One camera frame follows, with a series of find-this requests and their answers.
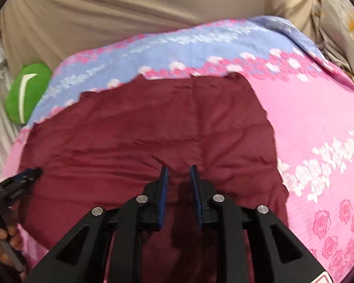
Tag pink floral bedsheet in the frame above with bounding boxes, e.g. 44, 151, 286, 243
0, 16, 354, 283

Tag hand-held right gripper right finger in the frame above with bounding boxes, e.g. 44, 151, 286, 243
189, 165, 328, 283

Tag green plush pillow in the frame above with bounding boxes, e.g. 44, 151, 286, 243
5, 62, 54, 125

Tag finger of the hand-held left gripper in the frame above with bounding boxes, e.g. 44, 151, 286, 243
14, 167, 44, 186

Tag pale printed quilt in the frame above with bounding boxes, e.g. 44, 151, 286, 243
310, 0, 354, 80

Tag maroon puffer jacket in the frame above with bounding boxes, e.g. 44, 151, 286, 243
18, 72, 290, 283

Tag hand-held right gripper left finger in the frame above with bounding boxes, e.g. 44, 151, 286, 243
24, 166, 169, 283

